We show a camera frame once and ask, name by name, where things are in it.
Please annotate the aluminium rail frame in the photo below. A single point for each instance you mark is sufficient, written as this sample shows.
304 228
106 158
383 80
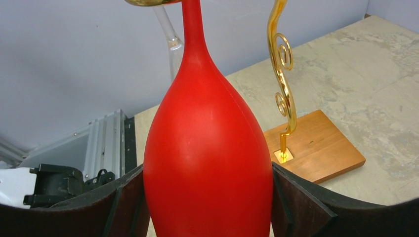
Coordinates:
96 146

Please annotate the red plastic goblet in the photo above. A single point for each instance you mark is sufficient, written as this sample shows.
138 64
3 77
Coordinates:
238 208

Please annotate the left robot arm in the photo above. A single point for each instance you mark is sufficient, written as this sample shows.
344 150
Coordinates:
46 185

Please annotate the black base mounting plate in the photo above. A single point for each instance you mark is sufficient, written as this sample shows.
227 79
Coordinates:
130 144

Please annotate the clear wine glass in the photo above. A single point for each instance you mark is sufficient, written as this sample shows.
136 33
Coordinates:
174 42

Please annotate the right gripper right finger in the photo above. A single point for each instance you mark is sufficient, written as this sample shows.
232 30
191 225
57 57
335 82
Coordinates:
301 208

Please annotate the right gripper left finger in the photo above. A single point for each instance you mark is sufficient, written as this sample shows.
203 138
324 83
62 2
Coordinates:
116 209

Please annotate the gold swirl wine glass rack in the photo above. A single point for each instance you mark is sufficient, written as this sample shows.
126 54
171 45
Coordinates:
294 130

